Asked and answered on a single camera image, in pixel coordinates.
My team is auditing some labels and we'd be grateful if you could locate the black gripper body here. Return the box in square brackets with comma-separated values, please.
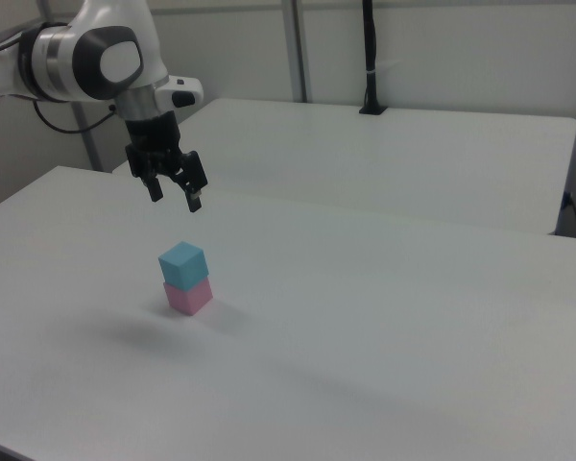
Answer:
[124, 110, 198, 186]

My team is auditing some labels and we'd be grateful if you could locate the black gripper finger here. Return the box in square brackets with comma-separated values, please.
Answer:
[142, 167, 164, 203]
[171, 151, 209, 213]

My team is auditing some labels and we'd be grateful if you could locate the blue cube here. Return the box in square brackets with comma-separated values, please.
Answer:
[157, 240, 208, 293]

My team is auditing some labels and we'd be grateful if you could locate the pink cube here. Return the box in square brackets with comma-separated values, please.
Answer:
[162, 277, 215, 317]

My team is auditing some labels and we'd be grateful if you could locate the white back table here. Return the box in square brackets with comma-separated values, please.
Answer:
[111, 97, 576, 236]

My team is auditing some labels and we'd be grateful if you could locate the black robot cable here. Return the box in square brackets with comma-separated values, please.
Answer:
[32, 98, 117, 135]

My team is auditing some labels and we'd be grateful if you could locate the grey wall panel post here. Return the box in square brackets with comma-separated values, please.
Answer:
[281, 0, 314, 104]

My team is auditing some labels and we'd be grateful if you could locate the black camera pole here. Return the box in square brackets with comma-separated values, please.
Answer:
[358, 0, 389, 116]

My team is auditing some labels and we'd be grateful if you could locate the black power cable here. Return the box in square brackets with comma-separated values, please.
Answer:
[562, 191, 576, 240]

